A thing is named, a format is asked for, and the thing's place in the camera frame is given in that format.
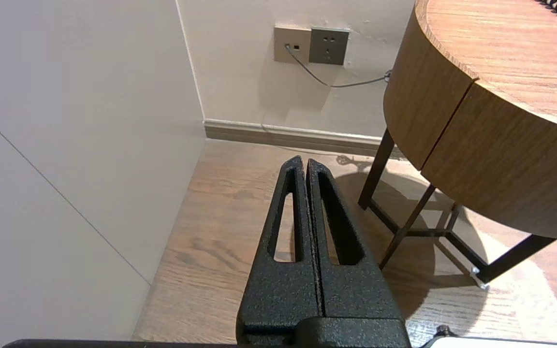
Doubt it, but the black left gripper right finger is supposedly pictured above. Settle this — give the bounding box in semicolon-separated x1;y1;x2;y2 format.
307;158;403;319

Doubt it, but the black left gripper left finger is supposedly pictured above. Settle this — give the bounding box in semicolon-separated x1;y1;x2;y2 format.
236;155;325;347

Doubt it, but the curved wooden table drawer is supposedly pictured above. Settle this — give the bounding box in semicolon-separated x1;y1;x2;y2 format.
420;79;557;241

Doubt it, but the round wooden bedside table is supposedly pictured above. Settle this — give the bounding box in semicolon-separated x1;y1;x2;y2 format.
358;0;557;290

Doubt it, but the grey wall baseboard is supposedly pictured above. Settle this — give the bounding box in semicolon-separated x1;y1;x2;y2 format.
204;118;405;159

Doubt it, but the thin grey phone cable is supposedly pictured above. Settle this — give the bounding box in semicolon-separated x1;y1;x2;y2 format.
285;44;393;89

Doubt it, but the dark wall power socket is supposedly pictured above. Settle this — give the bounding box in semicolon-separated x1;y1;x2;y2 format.
308;27;351;66

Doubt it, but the beige wall data socket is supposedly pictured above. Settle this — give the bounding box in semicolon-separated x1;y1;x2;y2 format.
274;25;312;64

